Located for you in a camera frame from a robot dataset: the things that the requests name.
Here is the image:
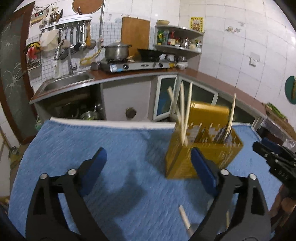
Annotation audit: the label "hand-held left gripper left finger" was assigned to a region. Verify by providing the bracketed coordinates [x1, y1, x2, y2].
[25, 148, 110, 241]

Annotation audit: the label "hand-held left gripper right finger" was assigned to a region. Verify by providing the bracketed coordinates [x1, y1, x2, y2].
[189, 148, 271, 241]

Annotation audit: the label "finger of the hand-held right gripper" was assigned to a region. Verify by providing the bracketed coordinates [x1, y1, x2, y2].
[252, 141, 278, 166]
[261, 138, 287, 155]

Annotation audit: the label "yellow utensil holder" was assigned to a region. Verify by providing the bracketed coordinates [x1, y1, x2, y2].
[165, 101, 244, 179]

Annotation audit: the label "row of hanging kitchen utensils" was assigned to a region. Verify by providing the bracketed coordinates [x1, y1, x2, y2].
[59, 21, 96, 52]

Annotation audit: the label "person's right hand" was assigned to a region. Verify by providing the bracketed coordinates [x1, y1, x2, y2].
[269, 185, 292, 219]

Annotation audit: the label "plastic covered stand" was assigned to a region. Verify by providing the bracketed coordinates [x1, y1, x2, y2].
[261, 116, 296, 151]

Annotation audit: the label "thick wooden chopping block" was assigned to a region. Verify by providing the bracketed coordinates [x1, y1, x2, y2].
[265, 103, 296, 139]

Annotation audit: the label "green vegetables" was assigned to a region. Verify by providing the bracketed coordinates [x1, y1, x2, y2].
[266, 103, 288, 120]

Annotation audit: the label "blue knitted blanket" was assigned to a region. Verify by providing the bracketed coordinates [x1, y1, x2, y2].
[8, 119, 275, 241]

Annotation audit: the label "pile of metal cookware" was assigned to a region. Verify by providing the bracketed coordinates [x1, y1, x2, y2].
[72, 104, 102, 120]

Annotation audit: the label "green round board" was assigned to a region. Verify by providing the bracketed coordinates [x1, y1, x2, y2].
[285, 76, 296, 105]

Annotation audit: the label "glass door cabinets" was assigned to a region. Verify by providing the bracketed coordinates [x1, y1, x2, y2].
[35, 74, 265, 130]

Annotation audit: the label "brown kitchen counter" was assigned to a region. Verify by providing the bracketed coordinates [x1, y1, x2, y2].
[30, 67, 267, 118]

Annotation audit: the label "steel sink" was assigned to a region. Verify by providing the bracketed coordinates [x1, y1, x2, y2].
[37, 71, 95, 98]

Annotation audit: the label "metal faucet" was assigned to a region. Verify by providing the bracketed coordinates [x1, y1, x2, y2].
[54, 40, 78, 76]

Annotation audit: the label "gas stove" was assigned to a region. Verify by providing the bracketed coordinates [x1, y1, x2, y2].
[100, 59, 171, 73]

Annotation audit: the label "brown glass panel door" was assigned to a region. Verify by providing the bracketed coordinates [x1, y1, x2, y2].
[0, 5, 38, 145]

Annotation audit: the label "steel cooking pot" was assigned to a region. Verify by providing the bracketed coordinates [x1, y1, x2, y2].
[102, 42, 132, 60]

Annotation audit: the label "grey corner shelf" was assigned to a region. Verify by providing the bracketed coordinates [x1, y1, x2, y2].
[154, 25, 205, 55]

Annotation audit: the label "black wok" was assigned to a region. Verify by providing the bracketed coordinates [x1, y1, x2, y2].
[137, 48, 163, 61]

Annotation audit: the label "red yellow cloth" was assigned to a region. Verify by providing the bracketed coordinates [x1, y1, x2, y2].
[25, 42, 42, 61]

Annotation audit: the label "white cloth bag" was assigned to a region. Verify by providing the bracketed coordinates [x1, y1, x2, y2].
[40, 30, 59, 51]

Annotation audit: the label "row of condiment bottles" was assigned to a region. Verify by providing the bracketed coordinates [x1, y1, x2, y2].
[157, 30, 203, 50]

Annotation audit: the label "wooden cutting board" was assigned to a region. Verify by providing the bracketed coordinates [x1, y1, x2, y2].
[121, 17, 151, 57]

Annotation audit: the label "knife holder with knives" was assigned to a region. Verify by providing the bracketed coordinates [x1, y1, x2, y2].
[48, 9, 63, 25]

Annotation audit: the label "round bamboo lid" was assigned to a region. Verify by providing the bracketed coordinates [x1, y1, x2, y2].
[72, 0, 102, 12]

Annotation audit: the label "yellow hose loop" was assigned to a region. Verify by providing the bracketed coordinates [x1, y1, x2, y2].
[80, 49, 102, 65]

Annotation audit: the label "wire wall basket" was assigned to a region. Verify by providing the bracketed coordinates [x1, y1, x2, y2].
[26, 59, 43, 71]

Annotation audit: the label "decorated wall hooks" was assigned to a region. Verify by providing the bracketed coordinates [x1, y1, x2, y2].
[225, 22, 247, 33]

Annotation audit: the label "yellow wall sticker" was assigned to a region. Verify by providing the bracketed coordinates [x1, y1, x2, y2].
[190, 17, 204, 30]

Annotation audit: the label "metal wall pipe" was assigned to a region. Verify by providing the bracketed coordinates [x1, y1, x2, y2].
[99, 0, 106, 39]

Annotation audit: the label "metal wall utensil rack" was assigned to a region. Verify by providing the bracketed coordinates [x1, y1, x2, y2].
[40, 14, 92, 32]

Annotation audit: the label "wall switch box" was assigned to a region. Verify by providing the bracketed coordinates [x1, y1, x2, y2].
[31, 10, 48, 24]

